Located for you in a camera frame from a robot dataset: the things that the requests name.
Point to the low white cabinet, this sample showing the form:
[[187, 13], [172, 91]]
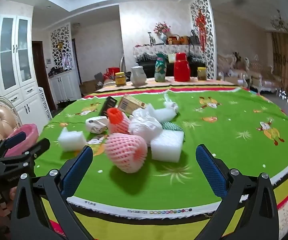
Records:
[[64, 85]]

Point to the large white foam block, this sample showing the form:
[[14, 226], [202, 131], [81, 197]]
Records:
[[167, 145]]

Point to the dark wooden door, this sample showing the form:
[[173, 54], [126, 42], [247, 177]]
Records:
[[40, 67]]

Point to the ornate white armchair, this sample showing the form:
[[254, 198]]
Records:
[[227, 66]]

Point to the brown patterned curtain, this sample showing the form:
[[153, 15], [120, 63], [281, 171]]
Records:
[[284, 55]]

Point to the glass jar with yellow lid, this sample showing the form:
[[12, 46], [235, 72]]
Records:
[[201, 74]]

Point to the dark piano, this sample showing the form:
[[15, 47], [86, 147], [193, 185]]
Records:
[[146, 63]]

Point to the red gift boxes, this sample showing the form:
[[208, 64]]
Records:
[[111, 72]]

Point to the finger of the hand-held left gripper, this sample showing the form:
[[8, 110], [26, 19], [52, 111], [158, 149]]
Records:
[[40, 147], [16, 139]]

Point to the white lace cloth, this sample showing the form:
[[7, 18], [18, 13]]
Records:
[[164, 49]]

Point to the tall white lattice screen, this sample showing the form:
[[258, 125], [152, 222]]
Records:
[[209, 30]]

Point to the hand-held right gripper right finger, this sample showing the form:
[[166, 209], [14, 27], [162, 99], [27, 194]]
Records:
[[211, 170]]

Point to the vase of pink flowers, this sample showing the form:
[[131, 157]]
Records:
[[162, 30]]

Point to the ornate white sofa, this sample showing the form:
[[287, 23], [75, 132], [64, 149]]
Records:
[[261, 75]]

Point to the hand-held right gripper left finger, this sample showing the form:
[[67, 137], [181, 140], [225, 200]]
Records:
[[77, 170]]

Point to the white glass-door cabinet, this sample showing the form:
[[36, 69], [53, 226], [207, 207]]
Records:
[[8, 55]]

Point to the pink plastic bin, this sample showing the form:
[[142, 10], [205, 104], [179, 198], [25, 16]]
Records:
[[25, 136]]

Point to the black carton box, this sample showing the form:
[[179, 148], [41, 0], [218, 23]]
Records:
[[107, 106]]

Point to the white ceramic jar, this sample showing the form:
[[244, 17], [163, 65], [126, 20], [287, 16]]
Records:
[[137, 75]]

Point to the chandelier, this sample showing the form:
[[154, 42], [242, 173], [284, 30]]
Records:
[[280, 22]]

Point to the white lattice panel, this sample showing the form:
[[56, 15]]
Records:
[[60, 45]]

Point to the red knot hanging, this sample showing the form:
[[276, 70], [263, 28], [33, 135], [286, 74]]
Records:
[[201, 27]]

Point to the small white foam block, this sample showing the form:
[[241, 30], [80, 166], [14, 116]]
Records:
[[71, 140]]

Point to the brown cardboard carton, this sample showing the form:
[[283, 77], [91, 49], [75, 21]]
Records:
[[89, 87]]

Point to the pink foam fruit net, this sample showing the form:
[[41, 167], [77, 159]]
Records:
[[124, 152]]

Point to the red thermos jug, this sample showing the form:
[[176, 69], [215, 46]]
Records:
[[182, 67]]

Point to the dark handbag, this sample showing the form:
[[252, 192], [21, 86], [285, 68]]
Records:
[[194, 38]]

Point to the tall white printed box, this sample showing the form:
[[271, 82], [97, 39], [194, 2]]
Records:
[[45, 102]]

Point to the orange foam fruit net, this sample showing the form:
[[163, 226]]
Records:
[[117, 121]]

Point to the green printed tablecloth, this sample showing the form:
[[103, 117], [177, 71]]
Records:
[[221, 140]]

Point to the white plastic bag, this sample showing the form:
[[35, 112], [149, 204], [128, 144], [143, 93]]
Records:
[[144, 126]]

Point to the brown wicker basket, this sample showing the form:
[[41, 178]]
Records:
[[173, 40]]

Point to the green white striped wrapper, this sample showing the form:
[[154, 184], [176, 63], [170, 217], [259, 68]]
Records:
[[172, 127]]

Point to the green snack bag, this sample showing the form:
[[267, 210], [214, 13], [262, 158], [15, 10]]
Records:
[[160, 68]]

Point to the tan cardboard box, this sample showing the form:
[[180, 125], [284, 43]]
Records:
[[129, 103]]

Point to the white paper cup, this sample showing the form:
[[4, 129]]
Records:
[[96, 125]]

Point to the orange handbag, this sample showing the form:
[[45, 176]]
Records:
[[184, 40]]

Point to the yellow label jar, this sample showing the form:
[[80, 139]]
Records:
[[120, 79]]

